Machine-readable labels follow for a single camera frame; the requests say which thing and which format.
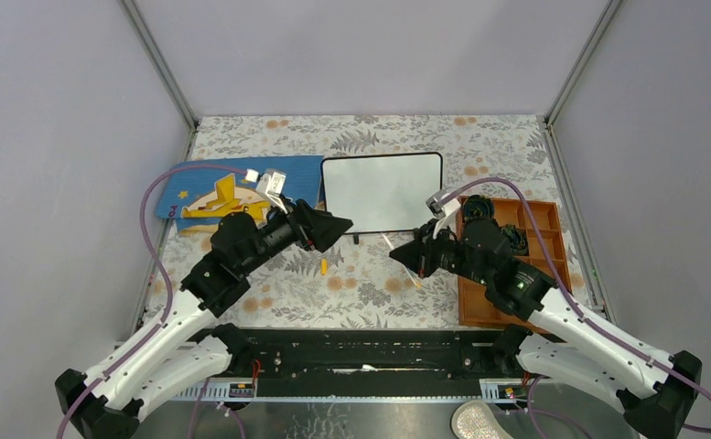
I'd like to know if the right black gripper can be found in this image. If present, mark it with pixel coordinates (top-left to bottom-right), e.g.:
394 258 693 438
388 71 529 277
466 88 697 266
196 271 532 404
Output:
390 218 490 285

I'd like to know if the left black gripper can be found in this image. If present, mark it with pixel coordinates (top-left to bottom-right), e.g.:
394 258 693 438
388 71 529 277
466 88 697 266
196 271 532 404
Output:
241 195 354 276

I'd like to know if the white marker pen yellow end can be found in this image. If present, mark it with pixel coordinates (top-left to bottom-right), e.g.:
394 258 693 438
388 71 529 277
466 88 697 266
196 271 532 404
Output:
381 233 422 289

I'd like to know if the small black-framed whiteboard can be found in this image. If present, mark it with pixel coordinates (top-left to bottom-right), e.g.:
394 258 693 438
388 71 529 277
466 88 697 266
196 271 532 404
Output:
321 152 444 235

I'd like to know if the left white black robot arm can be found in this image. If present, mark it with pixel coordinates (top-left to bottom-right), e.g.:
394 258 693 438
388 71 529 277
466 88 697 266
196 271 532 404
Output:
55 199 352 438

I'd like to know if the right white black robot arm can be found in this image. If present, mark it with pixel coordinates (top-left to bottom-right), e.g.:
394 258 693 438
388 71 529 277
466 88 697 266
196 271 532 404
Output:
389 219 702 438

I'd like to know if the rolled dark tie top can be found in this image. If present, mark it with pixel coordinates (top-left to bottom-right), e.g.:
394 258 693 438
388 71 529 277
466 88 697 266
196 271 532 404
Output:
461 195 495 223

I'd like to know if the rolled dark tie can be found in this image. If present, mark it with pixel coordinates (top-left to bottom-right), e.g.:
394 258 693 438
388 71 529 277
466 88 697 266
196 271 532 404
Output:
501 224 529 256
461 195 495 223

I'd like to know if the orange wooden compartment tray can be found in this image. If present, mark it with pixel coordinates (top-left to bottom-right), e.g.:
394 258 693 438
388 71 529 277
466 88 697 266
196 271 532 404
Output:
456 198 571 333

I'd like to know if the rolled dark tie right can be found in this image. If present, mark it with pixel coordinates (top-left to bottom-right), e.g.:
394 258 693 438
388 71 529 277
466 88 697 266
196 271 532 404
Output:
501 224 529 256

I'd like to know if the blue cartoon print cloth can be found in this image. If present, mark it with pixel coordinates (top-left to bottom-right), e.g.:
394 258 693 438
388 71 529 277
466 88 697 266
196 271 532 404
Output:
154 155 323 234

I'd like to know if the grey speckled oval object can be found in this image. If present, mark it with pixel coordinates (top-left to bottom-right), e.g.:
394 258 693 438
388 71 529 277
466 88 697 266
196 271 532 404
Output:
450 401 513 439

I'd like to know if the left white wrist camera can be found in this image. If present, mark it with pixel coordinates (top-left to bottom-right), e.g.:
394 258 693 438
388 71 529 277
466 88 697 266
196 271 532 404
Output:
245 168 287 213

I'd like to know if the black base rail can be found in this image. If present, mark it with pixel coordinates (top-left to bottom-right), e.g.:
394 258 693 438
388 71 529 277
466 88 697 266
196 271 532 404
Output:
206 329 526 402

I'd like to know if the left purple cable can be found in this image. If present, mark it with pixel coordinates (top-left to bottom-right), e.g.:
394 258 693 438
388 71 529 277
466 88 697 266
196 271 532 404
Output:
55 163 253 439

